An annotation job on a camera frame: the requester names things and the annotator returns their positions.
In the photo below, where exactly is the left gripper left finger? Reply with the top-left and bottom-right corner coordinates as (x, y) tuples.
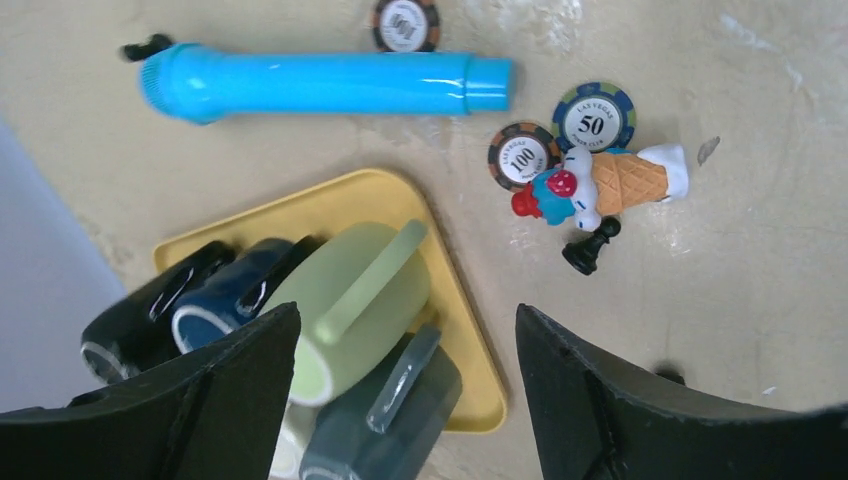
(1, 303), (301, 479)

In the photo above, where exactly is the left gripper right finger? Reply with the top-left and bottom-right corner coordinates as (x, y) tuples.
(515, 304), (847, 479)

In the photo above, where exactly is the grey mug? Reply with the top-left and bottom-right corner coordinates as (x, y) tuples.
(299, 325), (462, 480)

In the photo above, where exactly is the light green mug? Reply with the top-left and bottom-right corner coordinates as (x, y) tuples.
(264, 220), (431, 407)

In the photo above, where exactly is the cream mug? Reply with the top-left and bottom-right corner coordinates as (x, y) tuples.
(269, 403), (320, 479)

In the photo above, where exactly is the dark blue mug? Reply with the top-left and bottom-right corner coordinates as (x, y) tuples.
(171, 235), (323, 354)

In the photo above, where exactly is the black mug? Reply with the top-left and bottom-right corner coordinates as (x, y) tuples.
(80, 240), (236, 385)

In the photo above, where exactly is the black chess pawn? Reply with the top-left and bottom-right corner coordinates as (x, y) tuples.
(562, 216), (622, 276)

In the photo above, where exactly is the ice cream cone toy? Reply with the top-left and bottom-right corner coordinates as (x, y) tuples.
(511, 143), (689, 232)

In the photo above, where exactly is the yellow tray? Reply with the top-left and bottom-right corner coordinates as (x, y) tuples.
(152, 168), (508, 434)

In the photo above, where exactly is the poker chip 100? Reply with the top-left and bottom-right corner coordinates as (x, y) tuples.
(487, 122), (561, 192)

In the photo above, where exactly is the poker chip 50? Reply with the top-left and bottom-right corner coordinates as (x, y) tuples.
(551, 81), (637, 153)

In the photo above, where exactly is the blue toy microphone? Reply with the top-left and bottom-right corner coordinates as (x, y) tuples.
(139, 43), (515, 125)

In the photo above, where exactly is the black chess piece near microphone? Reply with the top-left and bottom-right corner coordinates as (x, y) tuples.
(120, 33), (174, 62)

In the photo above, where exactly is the poker chip by microphone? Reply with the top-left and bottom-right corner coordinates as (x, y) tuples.
(371, 0), (441, 53)

